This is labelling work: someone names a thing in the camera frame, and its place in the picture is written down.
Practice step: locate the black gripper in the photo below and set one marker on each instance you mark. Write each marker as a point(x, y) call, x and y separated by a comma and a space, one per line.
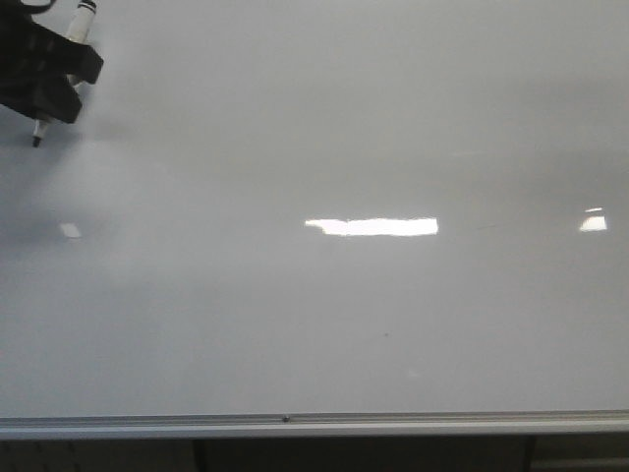
point(30, 51)

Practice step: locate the aluminium whiteboard frame rail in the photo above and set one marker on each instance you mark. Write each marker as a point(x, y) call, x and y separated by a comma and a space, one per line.
point(321, 425)

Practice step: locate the white black whiteboard marker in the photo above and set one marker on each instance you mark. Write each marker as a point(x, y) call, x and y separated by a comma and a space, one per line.
point(77, 32)

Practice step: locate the white whiteboard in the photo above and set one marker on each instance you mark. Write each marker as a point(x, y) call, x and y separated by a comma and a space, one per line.
point(274, 207)

